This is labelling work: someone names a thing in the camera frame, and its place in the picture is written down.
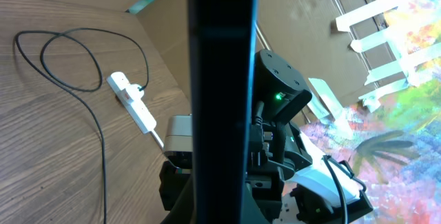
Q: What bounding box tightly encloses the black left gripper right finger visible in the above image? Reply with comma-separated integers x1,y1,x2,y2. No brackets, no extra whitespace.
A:
240,183,269,224

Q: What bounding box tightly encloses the white power strip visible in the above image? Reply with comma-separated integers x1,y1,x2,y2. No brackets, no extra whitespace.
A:
107,72,156,134

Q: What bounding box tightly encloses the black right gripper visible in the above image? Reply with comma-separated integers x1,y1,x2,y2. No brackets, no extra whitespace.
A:
159,161,192,211

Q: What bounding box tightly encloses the white power strip cord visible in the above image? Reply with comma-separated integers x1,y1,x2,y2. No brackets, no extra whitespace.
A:
150,129,165,150

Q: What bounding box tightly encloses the black charger cable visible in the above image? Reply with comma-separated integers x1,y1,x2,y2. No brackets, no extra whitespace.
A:
14,27,150,224

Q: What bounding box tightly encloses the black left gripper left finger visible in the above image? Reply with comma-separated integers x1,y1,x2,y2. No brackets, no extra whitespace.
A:
168,176,195,224

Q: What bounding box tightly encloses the white charger plug adapter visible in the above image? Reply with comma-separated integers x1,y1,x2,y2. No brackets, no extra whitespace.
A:
123,84,144,102

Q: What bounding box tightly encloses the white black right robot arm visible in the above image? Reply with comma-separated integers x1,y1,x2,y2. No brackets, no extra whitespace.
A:
159,49,373,223

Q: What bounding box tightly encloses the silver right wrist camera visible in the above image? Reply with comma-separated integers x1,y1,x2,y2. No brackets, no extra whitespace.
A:
163,114,193,169

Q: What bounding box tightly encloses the blue Samsung Galaxy smartphone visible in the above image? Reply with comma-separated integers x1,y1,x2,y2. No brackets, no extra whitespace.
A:
187,0,256,223

